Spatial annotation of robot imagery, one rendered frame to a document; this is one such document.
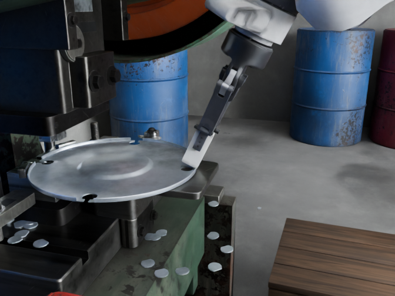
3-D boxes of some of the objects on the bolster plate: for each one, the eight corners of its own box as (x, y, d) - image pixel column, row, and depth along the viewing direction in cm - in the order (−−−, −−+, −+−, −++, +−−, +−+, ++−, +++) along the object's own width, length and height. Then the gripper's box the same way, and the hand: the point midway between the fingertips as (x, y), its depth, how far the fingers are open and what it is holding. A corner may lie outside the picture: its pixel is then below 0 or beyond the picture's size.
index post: (161, 168, 93) (160, 126, 90) (156, 172, 90) (155, 130, 87) (149, 166, 93) (148, 125, 90) (144, 171, 91) (143, 129, 88)
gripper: (271, 51, 57) (200, 188, 66) (277, 44, 69) (216, 161, 78) (223, 27, 57) (158, 167, 66) (237, 24, 69) (181, 143, 78)
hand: (197, 147), depth 71 cm, fingers closed
